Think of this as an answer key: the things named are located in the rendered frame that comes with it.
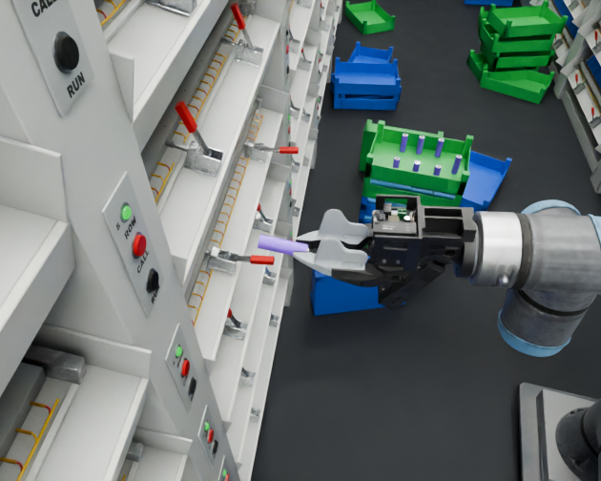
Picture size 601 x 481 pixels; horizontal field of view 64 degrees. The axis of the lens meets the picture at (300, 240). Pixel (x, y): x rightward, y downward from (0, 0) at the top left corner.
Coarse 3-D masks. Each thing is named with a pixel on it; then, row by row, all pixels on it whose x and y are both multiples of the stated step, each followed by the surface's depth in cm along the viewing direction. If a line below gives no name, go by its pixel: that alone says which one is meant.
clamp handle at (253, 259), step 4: (228, 256) 71; (232, 256) 72; (236, 256) 72; (240, 256) 72; (244, 256) 72; (248, 256) 72; (252, 256) 71; (256, 256) 71; (260, 256) 71; (264, 256) 71; (268, 256) 71; (272, 256) 71; (228, 260) 72; (232, 260) 72; (236, 260) 71; (240, 260) 71; (244, 260) 71; (248, 260) 71; (252, 260) 71; (256, 260) 71; (260, 260) 71; (264, 260) 71; (268, 260) 71; (272, 260) 71; (268, 264) 71; (272, 264) 71
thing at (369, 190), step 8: (368, 184) 151; (368, 192) 154; (376, 192) 153; (384, 192) 152; (392, 192) 151; (400, 192) 150; (408, 192) 149; (392, 200) 153; (400, 200) 152; (424, 200) 150; (432, 200) 149; (440, 200) 148; (448, 200) 147; (456, 200) 146
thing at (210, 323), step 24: (264, 96) 99; (288, 96) 99; (264, 120) 99; (264, 144) 94; (240, 168) 88; (264, 168) 90; (240, 192) 84; (240, 216) 81; (240, 240) 77; (240, 264) 74; (216, 288) 70; (192, 312) 67; (216, 312) 68; (216, 336) 66
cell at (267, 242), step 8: (264, 240) 61; (272, 240) 61; (280, 240) 61; (288, 240) 61; (264, 248) 61; (272, 248) 61; (280, 248) 61; (288, 248) 61; (296, 248) 61; (304, 248) 61
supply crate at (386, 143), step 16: (384, 128) 158; (384, 144) 160; (400, 144) 160; (416, 144) 159; (432, 144) 157; (448, 144) 155; (464, 144) 154; (368, 160) 145; (384, 160) 155; (400, 160) 155; (432, 160) 155; (448, 160) 155; (464, 160) 155; (368, 176) 149; (384, 176) 147; (400, 176) 145; (416, 176) 144; (432, 176) 142; (448, 176) 149; (464, 176) 139; (448, 192) 144
